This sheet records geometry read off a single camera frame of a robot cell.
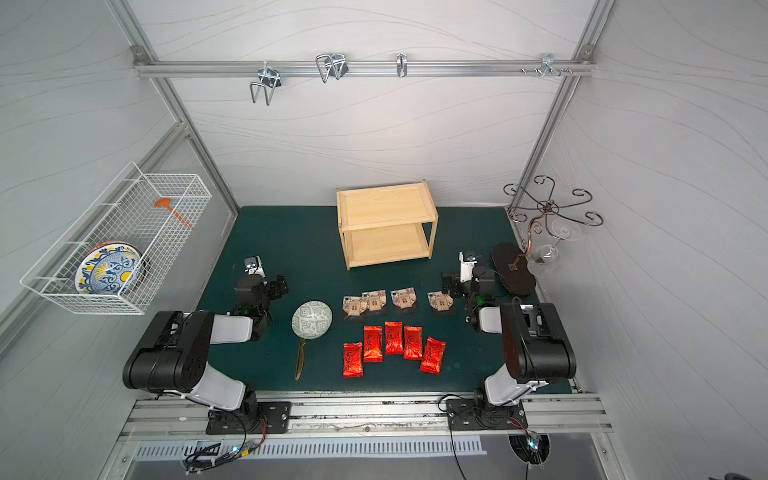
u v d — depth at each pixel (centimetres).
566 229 70
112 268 62
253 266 81
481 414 67
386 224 88
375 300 95
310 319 90
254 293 72
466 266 85
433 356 82
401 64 73
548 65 76
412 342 84
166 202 78
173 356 45
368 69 79
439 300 95
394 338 84
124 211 70
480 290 73
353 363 80
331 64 77
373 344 84
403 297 96
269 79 78
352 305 93
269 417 73
